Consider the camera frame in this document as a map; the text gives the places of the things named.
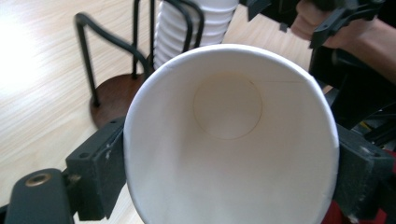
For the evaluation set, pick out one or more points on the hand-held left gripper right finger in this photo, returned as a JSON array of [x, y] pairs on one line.
[[358, 177]]

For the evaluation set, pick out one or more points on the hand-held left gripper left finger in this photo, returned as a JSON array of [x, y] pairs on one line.
[[99, 168]]

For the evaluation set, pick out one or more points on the stack of white cups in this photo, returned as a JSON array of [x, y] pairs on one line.
[[174, 34]]

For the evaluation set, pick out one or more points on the white paper drinking cup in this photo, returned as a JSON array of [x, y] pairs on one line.
[[230, 149]]

